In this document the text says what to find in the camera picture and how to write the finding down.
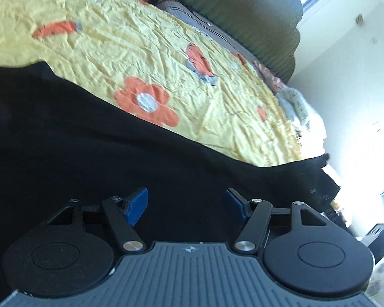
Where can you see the small black box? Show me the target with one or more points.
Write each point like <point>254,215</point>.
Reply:
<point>379,238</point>

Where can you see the green padded headboard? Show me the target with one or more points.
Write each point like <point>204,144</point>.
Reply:
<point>243,9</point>

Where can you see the blue white patterned blanket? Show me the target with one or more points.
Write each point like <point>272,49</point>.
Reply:
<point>296,105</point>

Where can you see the black pants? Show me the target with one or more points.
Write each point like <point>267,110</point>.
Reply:
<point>92,166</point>

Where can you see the grey pillow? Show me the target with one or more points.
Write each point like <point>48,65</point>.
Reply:
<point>208,27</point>

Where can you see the yellow floral bedspread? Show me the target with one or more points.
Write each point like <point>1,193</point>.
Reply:
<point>121,48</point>

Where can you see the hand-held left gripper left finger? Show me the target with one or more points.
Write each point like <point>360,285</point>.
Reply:
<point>136,207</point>

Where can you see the white wall switch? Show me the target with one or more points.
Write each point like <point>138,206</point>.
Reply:
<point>377,126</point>

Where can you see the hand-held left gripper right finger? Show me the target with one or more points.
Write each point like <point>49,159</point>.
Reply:
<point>235,205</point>

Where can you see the pink cloth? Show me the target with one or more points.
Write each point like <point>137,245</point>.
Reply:
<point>270,75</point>

